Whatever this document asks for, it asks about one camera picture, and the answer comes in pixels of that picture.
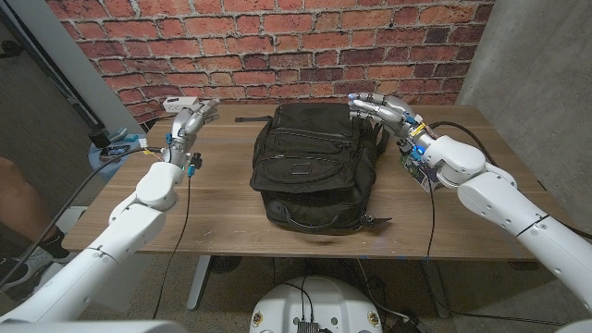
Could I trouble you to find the person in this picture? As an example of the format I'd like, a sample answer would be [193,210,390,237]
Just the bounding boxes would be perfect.
[0,155,70,260]

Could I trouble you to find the red brick printed backdrop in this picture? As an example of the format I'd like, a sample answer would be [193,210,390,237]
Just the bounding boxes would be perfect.
[45,0,496,125]

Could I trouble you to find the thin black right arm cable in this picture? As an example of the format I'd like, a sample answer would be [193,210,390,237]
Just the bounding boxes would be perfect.
[424,182,568,327]

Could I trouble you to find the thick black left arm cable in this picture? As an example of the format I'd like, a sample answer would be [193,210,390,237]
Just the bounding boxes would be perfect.
[0,146,166,290]

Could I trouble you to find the black floor fan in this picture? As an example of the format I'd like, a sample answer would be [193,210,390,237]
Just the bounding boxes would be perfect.
[207,255,243,276]

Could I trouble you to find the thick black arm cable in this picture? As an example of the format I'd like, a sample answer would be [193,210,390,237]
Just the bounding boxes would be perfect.
[0,146,166,290]
[429,120,592,241]

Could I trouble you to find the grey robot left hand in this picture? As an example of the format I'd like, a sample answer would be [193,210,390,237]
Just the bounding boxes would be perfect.
[165,98,222,168]

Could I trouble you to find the blue round stool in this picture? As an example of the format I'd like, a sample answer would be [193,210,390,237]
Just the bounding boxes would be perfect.
[87,133,145,181]

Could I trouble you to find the teal plastic tool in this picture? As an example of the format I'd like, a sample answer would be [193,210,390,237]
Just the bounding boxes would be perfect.
[106,127,139,143]

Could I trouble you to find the green purple card game box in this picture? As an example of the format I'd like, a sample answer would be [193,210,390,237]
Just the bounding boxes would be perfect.
[400,154,448,194]

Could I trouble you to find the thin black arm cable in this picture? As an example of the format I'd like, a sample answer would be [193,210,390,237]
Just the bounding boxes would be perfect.
[424,182,568,327]
[152,173,193,320]

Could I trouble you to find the white power strip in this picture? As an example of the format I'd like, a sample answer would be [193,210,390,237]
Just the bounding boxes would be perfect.
[162,95,200,115]

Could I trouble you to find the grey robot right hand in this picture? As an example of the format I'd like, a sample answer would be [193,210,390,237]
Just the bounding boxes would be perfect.
[347,92,438,152]

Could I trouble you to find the black backpack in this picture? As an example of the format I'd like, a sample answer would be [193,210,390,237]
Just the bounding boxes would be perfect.
[249,102,393,234]

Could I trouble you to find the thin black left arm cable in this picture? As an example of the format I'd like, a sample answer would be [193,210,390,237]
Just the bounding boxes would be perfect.
[152,173,193,320]

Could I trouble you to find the grey sneaker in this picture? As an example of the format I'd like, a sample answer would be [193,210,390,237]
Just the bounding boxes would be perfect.
[0,247,61,302]

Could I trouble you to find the black smartphone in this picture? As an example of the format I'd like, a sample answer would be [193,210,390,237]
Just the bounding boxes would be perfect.
[99,144,131,157]

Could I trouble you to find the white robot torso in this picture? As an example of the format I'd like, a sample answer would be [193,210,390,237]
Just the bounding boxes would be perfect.
[248,276,384,333]

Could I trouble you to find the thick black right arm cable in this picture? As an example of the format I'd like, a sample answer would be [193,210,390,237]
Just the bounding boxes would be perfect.
[429,120,592,241]

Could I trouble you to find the grey metal table leg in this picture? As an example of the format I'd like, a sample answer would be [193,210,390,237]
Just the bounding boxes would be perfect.
[420,258,450,319]
[186,254,212,311]

